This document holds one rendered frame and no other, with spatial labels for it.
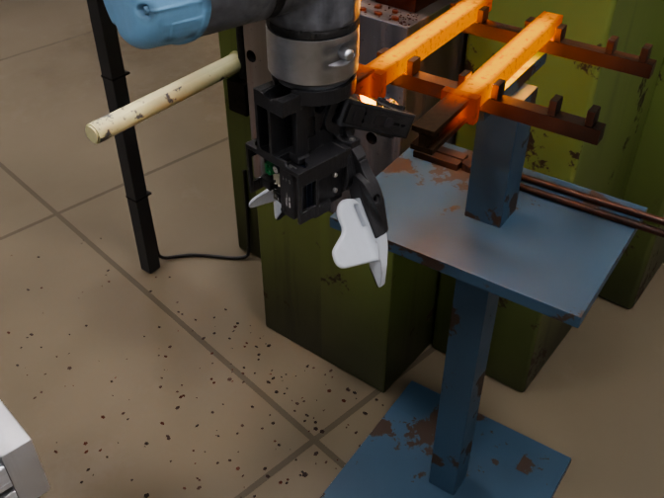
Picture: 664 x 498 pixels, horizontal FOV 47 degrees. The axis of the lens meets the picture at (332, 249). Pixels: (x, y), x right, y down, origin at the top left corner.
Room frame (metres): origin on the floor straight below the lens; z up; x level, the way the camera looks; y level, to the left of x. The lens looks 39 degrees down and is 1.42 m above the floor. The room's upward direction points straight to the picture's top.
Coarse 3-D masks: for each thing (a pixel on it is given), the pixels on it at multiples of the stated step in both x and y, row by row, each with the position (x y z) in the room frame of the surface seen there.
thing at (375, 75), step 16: (464, 0) 1.13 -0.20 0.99; (480, 0) 1.13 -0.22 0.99; (448, 16) 1.07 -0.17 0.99; (464, 16) 1.07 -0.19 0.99; (416, 32) 1.01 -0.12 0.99; (432, 32) 1.01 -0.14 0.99; (448, 32) 1.03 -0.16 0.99; (400, 48) 0.95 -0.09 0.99; (416, 48) 0.95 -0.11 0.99; (432, 48) 0.99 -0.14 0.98; (368, 64) 0.91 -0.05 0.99; (384, 64) 0.91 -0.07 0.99; (400, 64) 0.92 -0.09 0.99; (368, 80) 0.87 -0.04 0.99; (384, 80) 0.87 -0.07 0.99; (368, 96) 0.87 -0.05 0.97; (384, 96) 0.87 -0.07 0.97
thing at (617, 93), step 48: (528, 0) 1.30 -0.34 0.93; (576, 0) 1.25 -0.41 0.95; (624, 0) 1.25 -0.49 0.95; (480, 48) 1.35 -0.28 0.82; (624, 48) 1.30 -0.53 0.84; (576, 96) 1.23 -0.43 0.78; (624, 96) 1.37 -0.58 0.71; (528, 144) 1.27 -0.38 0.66; (576, 144) 1.21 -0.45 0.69; (624, 144) 1.45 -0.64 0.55; (528, 336) 1.22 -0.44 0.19; (528, 384) 1.23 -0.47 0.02
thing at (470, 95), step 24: (552, 24) 1.04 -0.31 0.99; (504, 48) 0.95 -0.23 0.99; (528, 48) 0.96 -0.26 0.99; (480, 72) 0.88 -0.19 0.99; (504, 72) 0.89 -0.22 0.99; (456, 96) 0.81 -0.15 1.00; (480, 96) 0.81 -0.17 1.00; (432, 120) 0.76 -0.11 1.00; (456, 120) 0.80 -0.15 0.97; (432, 144) 0.74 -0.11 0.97
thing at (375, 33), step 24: (264, 24) 1.41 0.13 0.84; (360, 24) 1.27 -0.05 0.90; (384, 24) 1.24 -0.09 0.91; (264, 48) 1.41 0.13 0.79; (360, 48) 1.27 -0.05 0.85; (456, 48) 1.35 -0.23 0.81; (264, 72) 1.41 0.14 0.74; (432, 72) 1.29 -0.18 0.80; (456, 72) 1.36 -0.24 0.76; (408, 96) 1.22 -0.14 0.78; (384, 144) 1.23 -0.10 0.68; (408, 144) 1.23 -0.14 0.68; (264, 168) 1.42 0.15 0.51; (384, 168) 1.23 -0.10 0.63
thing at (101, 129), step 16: (224, 64) 1.67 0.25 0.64; (240, 64) 1.70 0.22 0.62; (192, 80) 1.58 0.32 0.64; (208, 80) 1.61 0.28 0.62; (144, 96) 1.50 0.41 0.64; (160, 96) 1.51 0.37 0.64; (176, 96) 1.53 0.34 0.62; (112, 112) 1.43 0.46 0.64; (128, 112) 1.44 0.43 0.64; (144, 112) 1.46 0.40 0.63; (96, 128) 1.37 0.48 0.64; (112, 128) 1.39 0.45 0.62
